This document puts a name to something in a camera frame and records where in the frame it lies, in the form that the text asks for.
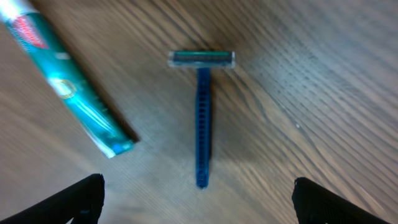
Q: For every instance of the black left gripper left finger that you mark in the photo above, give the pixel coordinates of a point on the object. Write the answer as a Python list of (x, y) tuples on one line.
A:
[(81, 202)]

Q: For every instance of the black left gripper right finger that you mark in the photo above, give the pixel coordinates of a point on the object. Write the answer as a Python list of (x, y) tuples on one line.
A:
[(315, 204)]

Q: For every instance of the small toothpaste tube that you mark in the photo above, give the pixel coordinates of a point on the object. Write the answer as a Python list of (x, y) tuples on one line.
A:
[(62, 73)]

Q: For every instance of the blue disposable razor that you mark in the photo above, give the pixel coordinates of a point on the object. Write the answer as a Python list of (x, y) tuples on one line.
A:
[(202, 62)]

